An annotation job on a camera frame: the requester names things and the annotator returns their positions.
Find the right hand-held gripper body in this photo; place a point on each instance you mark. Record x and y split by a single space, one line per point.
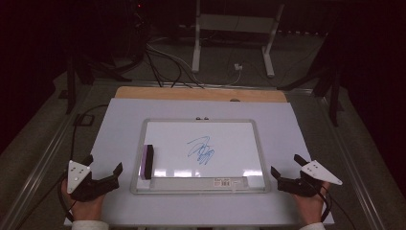
306 182

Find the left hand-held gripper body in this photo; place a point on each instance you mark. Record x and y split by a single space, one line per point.
83 187

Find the purple and black whiteboard eraser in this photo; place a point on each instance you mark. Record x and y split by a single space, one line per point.
147 162

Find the silver framed whiteboard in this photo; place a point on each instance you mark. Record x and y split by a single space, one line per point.
204 150

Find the person's left hand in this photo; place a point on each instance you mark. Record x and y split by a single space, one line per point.
86 209

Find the person's right hand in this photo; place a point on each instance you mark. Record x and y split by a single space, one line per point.
311 206

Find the black tripod stand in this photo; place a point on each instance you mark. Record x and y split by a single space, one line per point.
328 86
95 68

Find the white plug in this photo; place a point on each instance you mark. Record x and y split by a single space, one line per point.
238 67

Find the grey metal stand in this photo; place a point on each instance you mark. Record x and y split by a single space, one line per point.
234 24

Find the aluminium frame rail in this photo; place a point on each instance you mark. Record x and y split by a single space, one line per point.
348 159
41 159

